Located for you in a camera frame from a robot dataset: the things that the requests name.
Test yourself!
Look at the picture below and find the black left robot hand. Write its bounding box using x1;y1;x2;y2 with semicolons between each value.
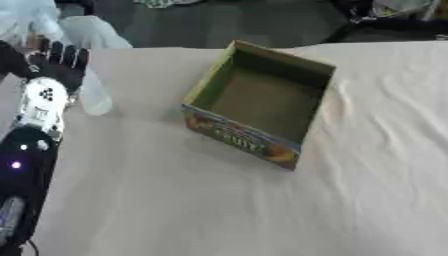
0;39;91;97

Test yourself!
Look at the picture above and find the printed cardboard box green inside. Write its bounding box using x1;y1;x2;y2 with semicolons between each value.
180;39;340;172

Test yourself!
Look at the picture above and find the green white checked cloth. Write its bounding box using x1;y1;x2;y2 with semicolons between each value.
131;0;205;10

